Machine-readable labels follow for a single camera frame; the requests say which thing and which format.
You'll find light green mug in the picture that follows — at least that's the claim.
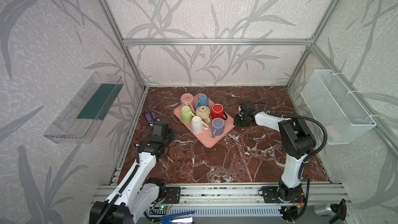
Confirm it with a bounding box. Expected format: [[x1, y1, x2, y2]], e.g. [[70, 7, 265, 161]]
[[181, 105, 195, 123]]

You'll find white mug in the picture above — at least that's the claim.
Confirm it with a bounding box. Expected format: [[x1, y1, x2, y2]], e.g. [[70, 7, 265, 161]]
[[191, 116, 209, 134]]

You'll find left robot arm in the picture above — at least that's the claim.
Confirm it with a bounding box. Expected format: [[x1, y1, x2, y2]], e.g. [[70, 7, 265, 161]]
[[89, 121, 177, 224]]

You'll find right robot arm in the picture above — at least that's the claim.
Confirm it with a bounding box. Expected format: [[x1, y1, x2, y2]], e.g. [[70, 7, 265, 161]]
[[234, 101, 328, 202]]

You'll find lavender mug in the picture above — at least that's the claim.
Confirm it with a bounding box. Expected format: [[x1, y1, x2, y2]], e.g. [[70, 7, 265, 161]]
[[211, 118, 224, 138]]

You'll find red mug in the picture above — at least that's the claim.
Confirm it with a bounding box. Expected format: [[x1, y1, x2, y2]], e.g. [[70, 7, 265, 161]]
[[211, 104, 228, 120]]

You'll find pink mug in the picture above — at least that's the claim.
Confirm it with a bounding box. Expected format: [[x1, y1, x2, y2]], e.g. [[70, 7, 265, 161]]
[[180, 93, 195, 113]]

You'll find blue mug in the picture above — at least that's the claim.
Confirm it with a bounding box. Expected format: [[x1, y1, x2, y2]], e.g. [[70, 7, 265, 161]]
[[194, 94, 209, 110]]

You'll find purple spatula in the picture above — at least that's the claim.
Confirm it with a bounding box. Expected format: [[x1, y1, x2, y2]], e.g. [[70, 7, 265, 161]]
[[145, 112, 157, 124]]

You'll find beige teapot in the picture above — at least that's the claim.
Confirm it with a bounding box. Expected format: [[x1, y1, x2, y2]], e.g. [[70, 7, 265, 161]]
[[195, 106, 211, 125]]

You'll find silver black clamp device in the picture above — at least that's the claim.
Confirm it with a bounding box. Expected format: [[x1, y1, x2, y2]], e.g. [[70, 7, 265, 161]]
[[314, 199, 347, 224]]

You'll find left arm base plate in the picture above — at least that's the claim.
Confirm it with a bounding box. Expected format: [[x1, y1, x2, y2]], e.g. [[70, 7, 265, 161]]
[[160, 187, 181, 204]]

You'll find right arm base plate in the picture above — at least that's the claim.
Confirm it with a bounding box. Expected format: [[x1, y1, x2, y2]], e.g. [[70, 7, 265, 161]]
[[257, 186, 305, 204]]

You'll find blue handled tool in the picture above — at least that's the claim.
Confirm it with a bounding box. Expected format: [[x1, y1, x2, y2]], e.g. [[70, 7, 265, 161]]
[[160, 211, 195, 224]]

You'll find clear plastic wall shelf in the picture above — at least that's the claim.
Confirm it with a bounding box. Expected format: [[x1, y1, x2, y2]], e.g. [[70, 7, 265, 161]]
[[44, 72, 124, 144]]

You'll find white wire basket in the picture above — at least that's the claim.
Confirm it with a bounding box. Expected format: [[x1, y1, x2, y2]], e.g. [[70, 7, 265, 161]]
[[301, 69, 377, 145]]

